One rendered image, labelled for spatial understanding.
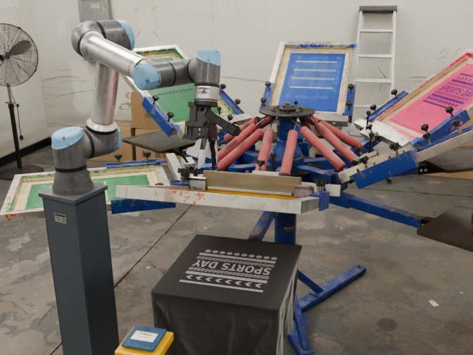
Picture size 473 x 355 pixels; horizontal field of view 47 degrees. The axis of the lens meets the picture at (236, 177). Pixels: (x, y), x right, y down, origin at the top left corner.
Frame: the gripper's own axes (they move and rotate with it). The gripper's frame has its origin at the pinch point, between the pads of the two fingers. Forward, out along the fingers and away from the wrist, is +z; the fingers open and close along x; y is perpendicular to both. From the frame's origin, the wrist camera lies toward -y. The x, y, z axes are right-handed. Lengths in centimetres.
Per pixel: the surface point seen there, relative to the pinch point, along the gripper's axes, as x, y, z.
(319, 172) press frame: -127, -20, 2
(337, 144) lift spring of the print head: -126, -28, -13
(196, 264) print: -35, 14, 37
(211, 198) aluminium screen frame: 1.7, -1.9, 8.7
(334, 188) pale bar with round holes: -80, -31, 7
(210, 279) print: -25.7, 5.4, 39.8
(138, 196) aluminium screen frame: 1.8, 21.7, 9.9
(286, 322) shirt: -44, -20, 57
